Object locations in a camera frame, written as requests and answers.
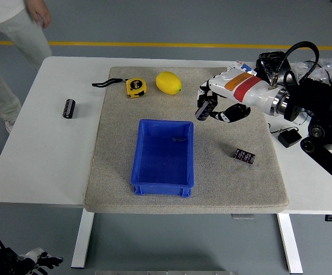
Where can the glossy black case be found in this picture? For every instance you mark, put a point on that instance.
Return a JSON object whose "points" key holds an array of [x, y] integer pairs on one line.
{"points": [[266, 61]]}

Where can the grey-brown felt mat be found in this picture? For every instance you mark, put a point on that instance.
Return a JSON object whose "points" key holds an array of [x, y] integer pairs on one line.
{"points": [[226, 177]]}

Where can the yellow lemon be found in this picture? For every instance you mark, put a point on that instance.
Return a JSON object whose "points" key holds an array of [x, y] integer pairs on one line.
{"points": [[168, 82]]}

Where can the black cylindrical battery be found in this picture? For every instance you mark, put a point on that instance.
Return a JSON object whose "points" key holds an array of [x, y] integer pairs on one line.
{"points": [[69, 109], [204, 110], [244, 156]]}

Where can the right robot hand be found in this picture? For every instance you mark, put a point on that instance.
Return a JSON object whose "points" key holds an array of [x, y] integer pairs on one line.
{"points": [[249, 88]]}

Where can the white table leg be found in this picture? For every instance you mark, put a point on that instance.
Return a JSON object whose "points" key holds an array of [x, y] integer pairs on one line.
{"points": [[82, 240], [290, 243]]}

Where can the blue plastic box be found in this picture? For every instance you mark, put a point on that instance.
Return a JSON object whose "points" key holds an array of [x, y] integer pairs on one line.
{"points": [[163, 166]]}

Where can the person's hand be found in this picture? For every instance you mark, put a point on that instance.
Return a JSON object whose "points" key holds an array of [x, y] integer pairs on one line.
{"points": [[40, 13]]}

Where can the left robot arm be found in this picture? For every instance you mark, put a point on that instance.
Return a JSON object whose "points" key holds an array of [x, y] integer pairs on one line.
{"points": [[3, 262]]}

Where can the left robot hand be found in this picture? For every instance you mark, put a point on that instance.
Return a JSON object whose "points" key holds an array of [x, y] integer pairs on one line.
{"points": [[41, 257]]}

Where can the white circuit breaker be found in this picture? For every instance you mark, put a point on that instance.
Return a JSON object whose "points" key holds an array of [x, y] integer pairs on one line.
{"points": [[244, 67]]}

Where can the grey under-table bracket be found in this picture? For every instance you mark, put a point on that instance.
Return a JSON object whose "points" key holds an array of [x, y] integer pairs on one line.
{"points": [[242, 216]]}

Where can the person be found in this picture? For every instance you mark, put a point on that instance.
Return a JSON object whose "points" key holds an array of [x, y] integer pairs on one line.
{"points": [[0, 57]]}

